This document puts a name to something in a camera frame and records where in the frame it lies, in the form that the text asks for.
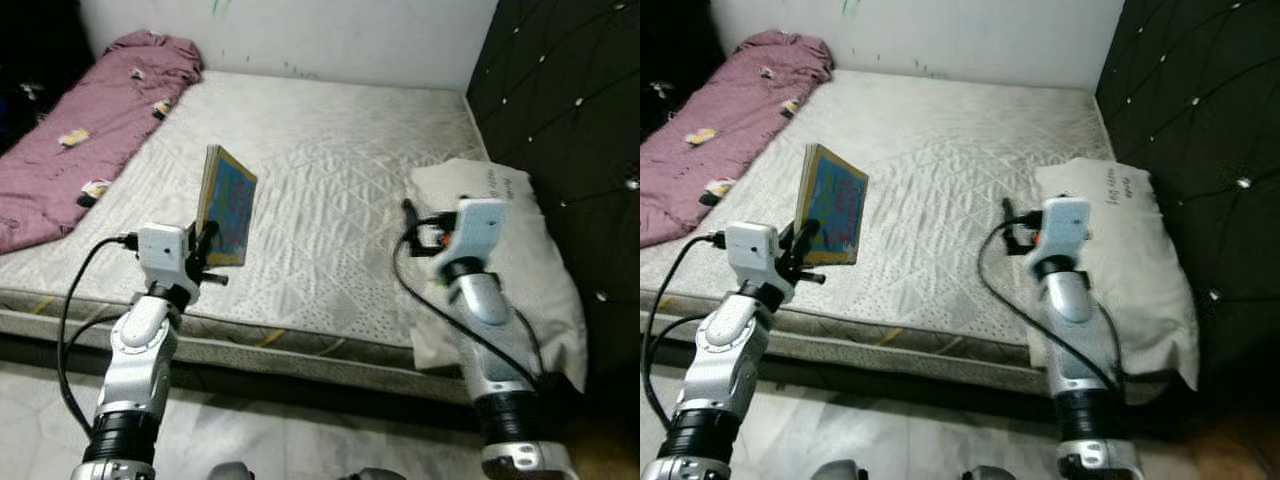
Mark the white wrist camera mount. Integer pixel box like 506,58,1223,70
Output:
725,222,781,291
443,197,508,263
1040,197,1093,263
137,223,193,293

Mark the black bed frame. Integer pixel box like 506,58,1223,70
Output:
0,335,481,433
640,335,1101,426

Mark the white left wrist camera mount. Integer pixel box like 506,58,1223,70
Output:
725,222,781,291
137,223,193,293

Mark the colourful picture book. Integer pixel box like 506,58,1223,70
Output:
195,144,259,269
795,143,869,267

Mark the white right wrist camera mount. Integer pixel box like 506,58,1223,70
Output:
1040,197,1093,263
443,197,508,263

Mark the white pillow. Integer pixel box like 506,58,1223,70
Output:
1025,157,1201,393
408,158,589,393

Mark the white quilted mattress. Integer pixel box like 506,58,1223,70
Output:
640,68,1116,351
0,68,491,363

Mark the black tufted headboard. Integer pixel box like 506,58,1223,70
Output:
465,0,641,401
1095,0,1280,421

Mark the black bedside furniture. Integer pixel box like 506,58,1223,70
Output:
640,0,736,131
0,0,96,159

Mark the tree print base mattress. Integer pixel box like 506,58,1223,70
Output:
640,305,1171,401
0,308,476,406

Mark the purple patterned blanket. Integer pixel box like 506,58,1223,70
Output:
0,30,204,256
640,30,834,251

